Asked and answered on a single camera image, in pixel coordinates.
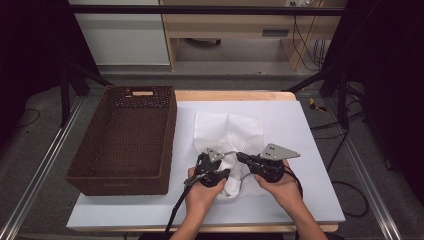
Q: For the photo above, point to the white cabinet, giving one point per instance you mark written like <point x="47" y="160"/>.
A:
<point x="126" y="36"/>

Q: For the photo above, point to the white cloth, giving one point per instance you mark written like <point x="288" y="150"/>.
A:
<point x="230" y="133"/>

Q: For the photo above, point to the brown wicker basket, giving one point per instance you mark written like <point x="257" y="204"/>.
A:
<point x="126" y="143"/>

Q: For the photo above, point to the black metal stand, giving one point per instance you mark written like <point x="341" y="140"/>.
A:
<point x="66" y="93"/>
<point x="341" y="96"/>

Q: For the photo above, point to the black curtain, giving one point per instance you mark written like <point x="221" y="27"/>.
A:
<point x="393" y="83"/>
<point x="30" y="50"/>

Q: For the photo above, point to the white table cover sheet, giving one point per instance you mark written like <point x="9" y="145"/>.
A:
<point x="293" y="133"/>

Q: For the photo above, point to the yellow and black tool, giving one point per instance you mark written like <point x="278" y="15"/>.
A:
<point x="315" y="105"/>

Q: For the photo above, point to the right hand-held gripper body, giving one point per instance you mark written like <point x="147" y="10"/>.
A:
<point x="271" y="166"/>

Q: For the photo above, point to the light wooden desk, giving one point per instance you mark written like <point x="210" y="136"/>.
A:
<point x="230" y="26"/>

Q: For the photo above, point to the person's right hand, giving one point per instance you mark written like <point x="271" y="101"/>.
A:
<point x="283" y="191"/>

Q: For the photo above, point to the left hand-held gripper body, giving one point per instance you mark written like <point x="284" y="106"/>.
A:
<point x="208" y="173"/>

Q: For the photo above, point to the person's left hand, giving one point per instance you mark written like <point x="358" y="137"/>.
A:
<point x="203" y="198"/>

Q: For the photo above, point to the aluminium floor rail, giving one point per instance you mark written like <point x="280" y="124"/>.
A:
<point x="40" y="173"/>
<point x="370" y="183"/>

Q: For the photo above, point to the black horizontal bar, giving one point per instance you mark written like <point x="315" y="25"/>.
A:
<point x="200" y="10"/>

